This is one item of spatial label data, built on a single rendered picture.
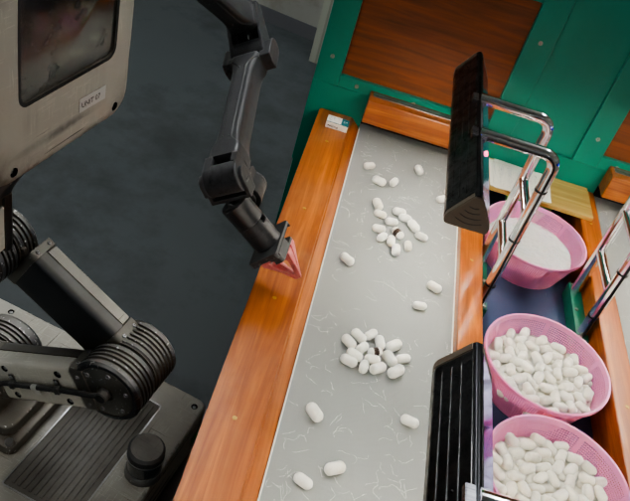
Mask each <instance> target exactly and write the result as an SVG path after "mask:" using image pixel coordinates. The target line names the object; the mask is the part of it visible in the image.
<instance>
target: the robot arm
mask: <svg viewBox="0 0 630 501"><path fill-rule="evenodd" d="M196 1H198V2H199V3H200V4H201V5H203V6H204V7H205V8H206V9H207V10H209V11H210V12H211V13H212V14H213V15H215V16H216V17H217V18H218V19H220V20H221V21H222V22H223V23H224V24H225V25H226V27H227V32H228V39H229V46H230V50H229V51H228V52H226V53H225V57H224V61H223V65H222V67H223V70H224V72H225V74H226V76H227V77H228V79H229V80H230V81H231V84H230V88H229V92H228V97H227V101H226V105H225V110H224V114H223V118H222V123H221V127H220V131H219V135H218V138H217V141H216V143H215V145H214V146H213V148H212V149H211V153H210V157H209V158H205V162H204V166H203V171H202V176H200V177H199V186H200V189H201V191H202V193H203V195H204V197H205V199H207V198H208V199H209V201H210V203H211V205H212V206H214V205H219V204H223V203H226V204H225V205H224V207H223V209H222V213H223V214H224V215H225V216H226V217H227V219H228V220H229V221H230V222H231V223H232V224H233V225H234V227H235V228H236V229H237V230H238V231H239V232H240V233H241V235H242V236H243V237H244V238H245V239H246V240H247V241H248V243H249V244H250V245H251V246H252V247H253V248H254V252H253V254H252V257H251V260H250V262H249V265H250V266H251V267H252V268H253V269H256V268H258V267H260V266H262V267H264V268H268V269H271V270H274V271H278V272H281V273H283V274H285V275H288V276H290V277H292V278H294V279H297V278H299V277H301V271H300V267H299V263H298V259H297V254H296V248H295V243H294V240H293V239H292V237H287V238H285V237H284V236H285V233H286V230H287V228H288V227H290V225H289V224H288V222H287V221H283V222H281V223H279V224H277V225H275V226H274V225H273V224H272V222H271V221H270V220H269V219H268V218H267V217H266V215H265V214H264V213H263V212H262V211H261V209H260V208H259V206H260V204H261V201H262V198H263V195H264V192H265V189H266V180H265V178H264V177H263V176H262V175H261V174H260V173H258V172H256V171H255V169H254V167H253V166H250V158H249V144H250V140H251V134H252V129H253V124H254V118H255V113H256V107H257V102H258V97H259V91H260V87H261V83H262V81H263V79H264V77H265V76H266V73H267V71H268V70H271V69H275V68H277V62H278V56H279V49H278V46H277V43H276V41H275V40H274V38H271V39H269V36H268V33H267V29H266V26H265V22H264V18H263V15H262V11H261V8H260V5H259V4H258V3H257V2H256V1H252V2H250V1H248V0H196ZM247 36H249V38H248V37H247ZM249 166H250V167H249ZM285 260H287V261H288V262H289V264H290V266H291V267H292V269H291V268H290V267H289V266H287V265H286V264H285V263H284V261H285Z"/></svg>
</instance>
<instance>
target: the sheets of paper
mask: <svg viewBox="0 0 630 501"><path fill-rule="evenodd" d="M489 169H490V185H492V186H494V187H496V188H500V189H503V190H507V191H510V192H511V190H512V188H513V187H514V185H515V183H516V181H517V179H518V177H519V175H520V173H521V171H522V169H523V168H522V167H519V166H516V165H513V164H510V163H507V162H504V161H501V160H498V159H494V160H493V159H489ZM542 175H543V174H541V173H537V172H533V174H532V176H531V177H530V179H529V191H530V197H531V196H532V194H533V192H534V190H535V187H536V186H537V185H538V183H539V181H540V179H541V177H542ZM543 201H544V202H548V203H551V187H549V189H548V193H547V194H546V195H545V197H544V198H543Z"/></svg>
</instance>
